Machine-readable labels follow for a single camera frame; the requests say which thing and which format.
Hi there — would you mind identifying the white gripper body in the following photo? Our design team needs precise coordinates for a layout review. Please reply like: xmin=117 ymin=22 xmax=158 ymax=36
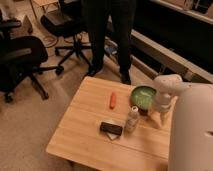
xmin=153 ymin=92 xmax=172 ymax=113

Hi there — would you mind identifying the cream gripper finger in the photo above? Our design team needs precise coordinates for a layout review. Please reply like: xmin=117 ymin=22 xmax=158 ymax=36
xmin=160 ymin=112 xmax=169 ymax=126
xmin=148 ymin=107 xmax=157 ymax=118

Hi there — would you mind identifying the green ceramic bowl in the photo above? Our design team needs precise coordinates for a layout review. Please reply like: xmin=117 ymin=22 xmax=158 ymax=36
xmin=130 ymin=86 xmax=156 ymax=111

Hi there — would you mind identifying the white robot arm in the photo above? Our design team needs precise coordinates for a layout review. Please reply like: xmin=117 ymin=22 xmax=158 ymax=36
xmin=152 ymin=74 xmax=213 ymax=171

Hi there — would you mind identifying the clear plastic bottle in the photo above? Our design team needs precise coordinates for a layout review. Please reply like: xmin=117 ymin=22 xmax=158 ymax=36
xmin=125 ymin=106 xmax=140 ymax=132

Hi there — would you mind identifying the orange carrot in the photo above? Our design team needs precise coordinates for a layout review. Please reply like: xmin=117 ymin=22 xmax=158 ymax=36
xmin=109 ymin=92 xmax=116 ymax=109

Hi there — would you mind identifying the dark rectangular box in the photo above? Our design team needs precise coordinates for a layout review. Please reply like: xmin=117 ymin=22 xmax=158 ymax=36
xmin=100 ymin=122 xmax=123 ymax=136

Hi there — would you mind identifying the wooden table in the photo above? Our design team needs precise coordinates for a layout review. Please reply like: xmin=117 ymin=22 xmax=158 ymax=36
xmin=46 ymin=77 xmax=170 ymax=171

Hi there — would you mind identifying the person in dark trousers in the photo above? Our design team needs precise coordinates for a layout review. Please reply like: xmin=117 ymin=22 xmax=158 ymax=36
xmin=82 ymin=0 xmax=136 ymax=85

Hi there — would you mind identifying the black office chair back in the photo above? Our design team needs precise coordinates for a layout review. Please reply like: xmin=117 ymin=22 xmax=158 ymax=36
xmin=40 ymin=0 xmax=90 ymax=66

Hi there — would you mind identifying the black office chair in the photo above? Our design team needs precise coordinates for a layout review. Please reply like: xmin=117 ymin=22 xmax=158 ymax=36
xmin=40 ymin=0 xmax=90 ymax=66
xmin=0 ymin=19 xmax=59 ymax=103

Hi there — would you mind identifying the black office chair left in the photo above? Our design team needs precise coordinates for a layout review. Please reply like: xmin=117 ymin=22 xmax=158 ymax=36
xmin=0 ymin=19 xmax=59 ymax=103

